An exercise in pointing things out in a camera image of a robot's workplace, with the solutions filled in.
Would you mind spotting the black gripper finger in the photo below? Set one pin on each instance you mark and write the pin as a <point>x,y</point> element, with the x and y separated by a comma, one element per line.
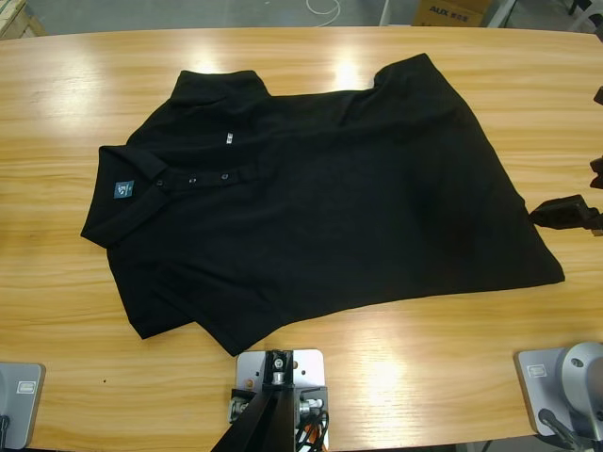
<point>597,174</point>
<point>560,212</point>

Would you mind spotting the black polo shirt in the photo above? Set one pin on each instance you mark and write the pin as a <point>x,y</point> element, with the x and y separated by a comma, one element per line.
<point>306,188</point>

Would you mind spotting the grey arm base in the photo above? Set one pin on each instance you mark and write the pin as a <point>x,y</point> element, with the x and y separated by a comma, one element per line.
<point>21,405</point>
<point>565,391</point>

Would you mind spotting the white furniture leg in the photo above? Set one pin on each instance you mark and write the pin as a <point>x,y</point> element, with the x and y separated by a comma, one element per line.
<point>499,14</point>

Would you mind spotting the brown cardboard box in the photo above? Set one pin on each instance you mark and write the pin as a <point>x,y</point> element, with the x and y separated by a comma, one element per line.
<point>452,11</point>

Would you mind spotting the wooden crate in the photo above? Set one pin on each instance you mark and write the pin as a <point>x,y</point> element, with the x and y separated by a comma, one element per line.
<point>16,19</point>

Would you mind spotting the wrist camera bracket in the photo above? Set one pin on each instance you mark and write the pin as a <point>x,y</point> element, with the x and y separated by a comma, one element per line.
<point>599,95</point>

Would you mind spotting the white upright post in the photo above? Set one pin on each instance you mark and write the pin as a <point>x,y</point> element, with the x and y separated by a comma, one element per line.
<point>385,11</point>

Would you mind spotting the white mount block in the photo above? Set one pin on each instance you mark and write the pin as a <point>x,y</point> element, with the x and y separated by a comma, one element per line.
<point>308,372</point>

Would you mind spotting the dark camera post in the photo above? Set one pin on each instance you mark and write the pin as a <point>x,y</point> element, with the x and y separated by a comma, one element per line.
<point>268,414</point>

